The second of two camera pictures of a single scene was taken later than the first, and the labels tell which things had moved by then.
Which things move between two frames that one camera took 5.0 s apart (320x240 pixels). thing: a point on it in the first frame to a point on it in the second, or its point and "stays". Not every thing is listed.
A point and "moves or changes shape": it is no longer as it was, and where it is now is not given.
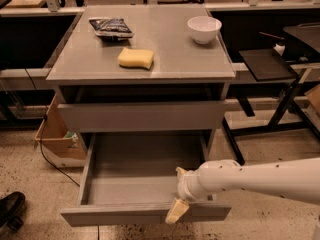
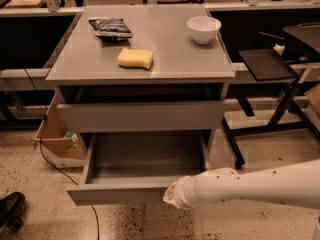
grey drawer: (131, 180) moves or changes shape
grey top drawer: (142, 116) stays
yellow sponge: (136, 58) stays
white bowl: (204, 29) stays
